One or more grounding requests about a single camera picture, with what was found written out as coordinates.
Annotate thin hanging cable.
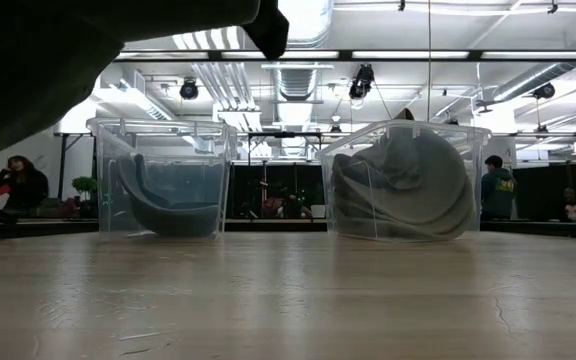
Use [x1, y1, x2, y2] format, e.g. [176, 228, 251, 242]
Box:
[426, 0, 433, 123]

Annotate clear plastic storage bin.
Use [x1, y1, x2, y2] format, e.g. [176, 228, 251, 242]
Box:
[316, 118, 493, 244]
[86, 117, 239, 241]

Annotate silver ventilation duct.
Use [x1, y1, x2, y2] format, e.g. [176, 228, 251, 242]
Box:
[272, 0, 337, 161]
[490, 22, 576, 104]

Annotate black round ceiling lamp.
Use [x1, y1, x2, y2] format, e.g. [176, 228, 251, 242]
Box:
[178, 77, 201, 101]
[531, 82, 557, 100]

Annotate person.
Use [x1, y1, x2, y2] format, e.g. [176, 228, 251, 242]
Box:
[480, 154, 518, 221]
[282, 193, 314, 220]
[561, 187, 576, 223]
[0, 154, 51, 214]
[262, 195, 284, 219]

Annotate green potted plant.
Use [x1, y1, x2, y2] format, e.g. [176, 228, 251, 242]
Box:
[71, 175, 99, 219]

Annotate white LED light bar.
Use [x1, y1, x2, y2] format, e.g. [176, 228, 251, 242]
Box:
[482, 49, 576, 60]
[117, 49, 209, 60]
[351, 49, 470, 60]
[220, 49, 340, 60]

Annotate blue-grey bucket hat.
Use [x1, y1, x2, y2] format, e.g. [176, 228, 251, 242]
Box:
[115, 152, 222, 239]

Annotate black overhead camera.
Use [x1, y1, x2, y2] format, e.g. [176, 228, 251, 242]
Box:
[347, 63, 377, 101]

